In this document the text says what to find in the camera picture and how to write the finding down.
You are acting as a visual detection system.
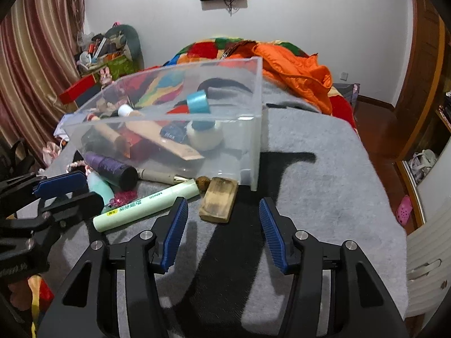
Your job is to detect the wooden door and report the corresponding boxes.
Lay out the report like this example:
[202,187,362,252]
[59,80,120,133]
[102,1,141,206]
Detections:
[393,0,448,148]

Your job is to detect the white wardrobe door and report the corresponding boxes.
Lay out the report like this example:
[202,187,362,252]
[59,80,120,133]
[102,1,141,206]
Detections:
[414,130,451,226]

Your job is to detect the small brown nut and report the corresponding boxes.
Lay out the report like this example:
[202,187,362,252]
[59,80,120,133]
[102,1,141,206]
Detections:
[195,176,212,195]

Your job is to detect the orange jacket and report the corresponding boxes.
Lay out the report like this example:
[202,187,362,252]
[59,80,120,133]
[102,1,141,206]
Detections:
[252,42,333,115]

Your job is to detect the black chair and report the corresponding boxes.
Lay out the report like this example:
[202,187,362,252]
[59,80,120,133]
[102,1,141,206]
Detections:
[0,139,36,184]

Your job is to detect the beige cosmetic pen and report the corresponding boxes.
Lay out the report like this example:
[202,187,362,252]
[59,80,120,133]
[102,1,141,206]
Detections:
[137,168,187,185]

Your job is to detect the light green tube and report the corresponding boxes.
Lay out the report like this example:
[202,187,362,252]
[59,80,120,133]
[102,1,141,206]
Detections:
[92,179,201,233]

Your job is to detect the wooden block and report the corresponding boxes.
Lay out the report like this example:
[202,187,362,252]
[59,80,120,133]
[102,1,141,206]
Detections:
[198,178,239,224]

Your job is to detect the blue tape roll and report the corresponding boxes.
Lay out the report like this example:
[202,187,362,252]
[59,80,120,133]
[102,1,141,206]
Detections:
[186,90,212,115]

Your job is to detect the colourful fleece blanket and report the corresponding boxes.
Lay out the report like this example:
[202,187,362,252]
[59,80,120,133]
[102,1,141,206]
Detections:
[9,275,55,338]

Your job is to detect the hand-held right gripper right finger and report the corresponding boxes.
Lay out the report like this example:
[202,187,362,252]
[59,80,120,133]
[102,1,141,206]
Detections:
[259,197,409,338]

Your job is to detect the dark blue sachet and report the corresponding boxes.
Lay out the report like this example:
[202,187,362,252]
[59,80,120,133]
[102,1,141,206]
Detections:
[159,123,187,145]

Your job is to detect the grey fabric bag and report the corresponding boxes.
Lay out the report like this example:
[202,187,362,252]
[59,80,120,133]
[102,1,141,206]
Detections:
[331,83,362,113]

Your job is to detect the pink clog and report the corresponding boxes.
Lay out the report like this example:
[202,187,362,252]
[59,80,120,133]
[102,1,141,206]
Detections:
[395,195,414,224]

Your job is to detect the red box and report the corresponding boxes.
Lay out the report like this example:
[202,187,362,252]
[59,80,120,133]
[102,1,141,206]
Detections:
[58,77,97,104]

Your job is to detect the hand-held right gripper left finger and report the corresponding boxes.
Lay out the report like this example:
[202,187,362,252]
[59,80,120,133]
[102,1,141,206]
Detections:
[37,196,189,338]

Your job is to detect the white shoes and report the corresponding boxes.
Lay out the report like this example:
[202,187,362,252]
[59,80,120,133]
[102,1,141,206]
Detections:
[402,149,439,184]

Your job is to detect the pile of assorted clutter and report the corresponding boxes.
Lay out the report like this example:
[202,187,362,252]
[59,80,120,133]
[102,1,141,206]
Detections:
[76,32,127,66]

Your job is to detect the pink bead hair tie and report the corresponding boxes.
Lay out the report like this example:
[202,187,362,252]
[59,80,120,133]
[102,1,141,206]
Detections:
[110,190,138,206]

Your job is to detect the striped curtain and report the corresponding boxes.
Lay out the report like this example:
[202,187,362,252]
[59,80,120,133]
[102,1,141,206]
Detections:
[0,0,87,170]

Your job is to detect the white round jar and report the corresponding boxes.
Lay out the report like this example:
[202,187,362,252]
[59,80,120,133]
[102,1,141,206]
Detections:
[186,120,224,150]

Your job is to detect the grey green pillow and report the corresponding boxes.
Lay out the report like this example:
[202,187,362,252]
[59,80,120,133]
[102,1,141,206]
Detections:
[106,25,145,73]

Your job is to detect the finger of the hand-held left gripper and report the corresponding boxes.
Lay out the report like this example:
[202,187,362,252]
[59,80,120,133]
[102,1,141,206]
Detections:
[0,171,88,201]
[0,191,105,236]

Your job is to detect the clear plastic bin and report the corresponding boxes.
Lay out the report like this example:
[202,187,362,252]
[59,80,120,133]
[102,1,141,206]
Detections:
[58,56,270,192]

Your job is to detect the red foil packet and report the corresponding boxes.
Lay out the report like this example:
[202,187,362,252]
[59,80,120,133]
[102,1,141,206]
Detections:
[116,127,166,161]

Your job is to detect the teal bottle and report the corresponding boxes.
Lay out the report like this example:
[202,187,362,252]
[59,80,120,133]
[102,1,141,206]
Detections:
[86,172,115,206]

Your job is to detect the purple bottle black cap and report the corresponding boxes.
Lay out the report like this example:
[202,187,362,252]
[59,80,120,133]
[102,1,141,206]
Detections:
[84,151,139,190]

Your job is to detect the colourful patchwork quilt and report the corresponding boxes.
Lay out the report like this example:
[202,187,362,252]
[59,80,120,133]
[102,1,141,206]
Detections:
[165,36,356,131]

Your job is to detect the green printed bag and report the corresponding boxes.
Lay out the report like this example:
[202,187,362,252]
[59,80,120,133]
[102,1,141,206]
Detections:
[79,54,136,81]

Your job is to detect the wooden shelf unit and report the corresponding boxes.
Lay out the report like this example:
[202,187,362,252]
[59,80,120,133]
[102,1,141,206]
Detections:
[435,92,451,131]

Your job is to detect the white drawer cabinet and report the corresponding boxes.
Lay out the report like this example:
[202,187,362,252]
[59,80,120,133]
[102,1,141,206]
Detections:
[405,215,451,328]

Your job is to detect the pink bag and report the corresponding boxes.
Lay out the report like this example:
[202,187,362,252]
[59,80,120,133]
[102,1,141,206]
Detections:
[42,141,66,166]

